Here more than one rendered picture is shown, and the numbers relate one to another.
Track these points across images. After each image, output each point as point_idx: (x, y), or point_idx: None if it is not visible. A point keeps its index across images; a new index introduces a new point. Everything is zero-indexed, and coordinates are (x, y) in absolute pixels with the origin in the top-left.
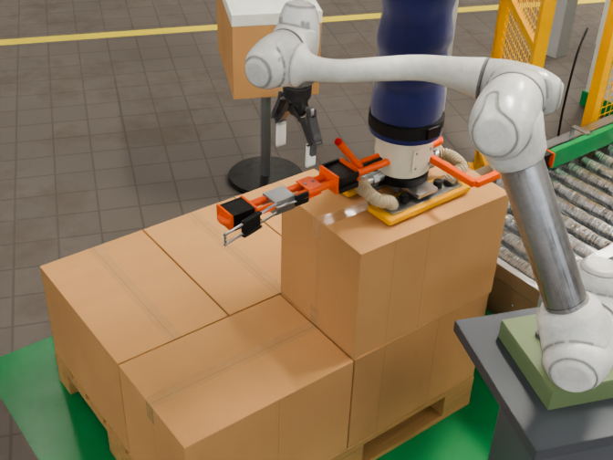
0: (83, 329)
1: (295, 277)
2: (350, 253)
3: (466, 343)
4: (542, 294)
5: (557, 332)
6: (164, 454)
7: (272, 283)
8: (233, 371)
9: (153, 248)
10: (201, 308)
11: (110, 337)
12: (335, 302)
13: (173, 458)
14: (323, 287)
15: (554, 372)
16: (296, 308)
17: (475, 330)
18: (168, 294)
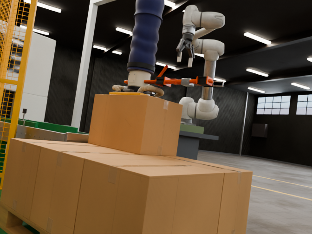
0: (198, 182)
1: (151, 138)
2: (179, 107)
3: (183, 132)
4: (210, 95)
5: (214, 103)
6: (242, 196)
7: (134, 154)
8: (202, 163)
9: (110, 159)
10: (164, 161)
11: (206, 171)
12: (171, 134)
13: (246, 189)
14: (165, 131)
15: (217, 112)
16: (150, 155)
17: None
18: (157, 162)
